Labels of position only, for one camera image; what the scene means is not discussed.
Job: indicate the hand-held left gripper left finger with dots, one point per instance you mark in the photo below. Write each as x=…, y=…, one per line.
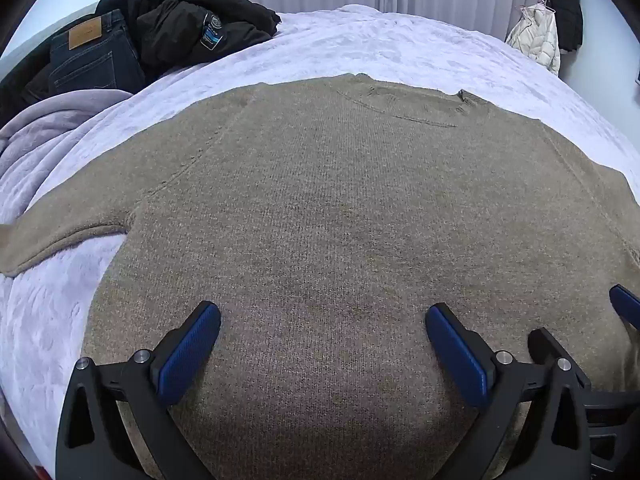
x=190, y=355

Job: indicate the cream puffer jacket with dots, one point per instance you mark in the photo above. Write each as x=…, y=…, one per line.
x=537, y=35

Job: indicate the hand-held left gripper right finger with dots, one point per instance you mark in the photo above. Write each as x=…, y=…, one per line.
x=455, y=355

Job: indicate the black hanging coat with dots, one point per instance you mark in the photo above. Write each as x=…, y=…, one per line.
x=565, y=5

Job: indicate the bunched mauve plush blanket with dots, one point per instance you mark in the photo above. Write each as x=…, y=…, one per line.
x=45, y=125

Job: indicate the dark blue jeans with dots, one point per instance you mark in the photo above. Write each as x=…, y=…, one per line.
x=95, y=65

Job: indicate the pink clothes hanger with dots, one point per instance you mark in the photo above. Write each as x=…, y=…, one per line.
x=547, y=8

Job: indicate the black padded jacket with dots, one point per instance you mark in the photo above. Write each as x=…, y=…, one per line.
x=170, y=25

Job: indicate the beige knit sweater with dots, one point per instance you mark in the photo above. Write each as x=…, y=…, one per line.
x=325, y=210

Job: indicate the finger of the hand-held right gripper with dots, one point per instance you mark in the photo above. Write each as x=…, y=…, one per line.
x=550, y=342
x=627, y=305

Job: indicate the pale lilac fleece bed blanket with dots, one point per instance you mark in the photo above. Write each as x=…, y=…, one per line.
x=375, y=45

